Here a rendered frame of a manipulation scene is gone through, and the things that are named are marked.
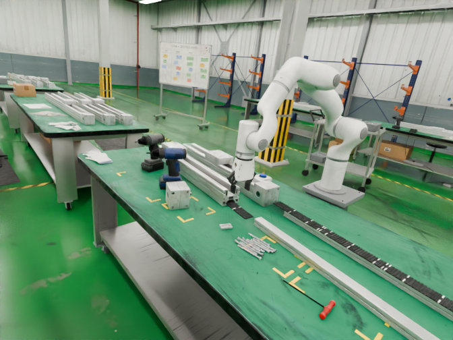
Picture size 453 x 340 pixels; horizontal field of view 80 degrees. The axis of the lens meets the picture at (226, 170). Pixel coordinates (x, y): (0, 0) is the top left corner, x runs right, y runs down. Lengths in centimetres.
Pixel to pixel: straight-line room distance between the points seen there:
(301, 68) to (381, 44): 806
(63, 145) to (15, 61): 1324
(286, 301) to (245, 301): 12
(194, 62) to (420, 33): 569
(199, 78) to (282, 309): 637
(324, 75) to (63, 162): 226
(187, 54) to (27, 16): 1007
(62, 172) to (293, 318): 238
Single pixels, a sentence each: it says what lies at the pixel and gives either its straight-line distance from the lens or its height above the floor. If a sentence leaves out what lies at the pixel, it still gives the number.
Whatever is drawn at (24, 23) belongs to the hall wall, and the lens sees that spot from 1599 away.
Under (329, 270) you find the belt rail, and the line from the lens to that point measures 103.
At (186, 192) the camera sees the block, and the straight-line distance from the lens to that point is 126.
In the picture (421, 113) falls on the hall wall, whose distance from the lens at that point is 877.
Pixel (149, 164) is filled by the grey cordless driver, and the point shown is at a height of 83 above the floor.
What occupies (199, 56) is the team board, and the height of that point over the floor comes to 168.
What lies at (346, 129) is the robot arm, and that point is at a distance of 159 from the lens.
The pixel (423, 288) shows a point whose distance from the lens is 114.
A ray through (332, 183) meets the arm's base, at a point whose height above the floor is 86.
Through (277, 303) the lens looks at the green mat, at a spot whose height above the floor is 78.
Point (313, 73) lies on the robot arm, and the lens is 131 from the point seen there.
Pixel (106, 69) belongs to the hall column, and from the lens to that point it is 1131.
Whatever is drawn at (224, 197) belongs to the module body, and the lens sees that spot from 133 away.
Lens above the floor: 139
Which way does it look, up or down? 19 degrees down
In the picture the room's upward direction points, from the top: 7 degrees clockwise
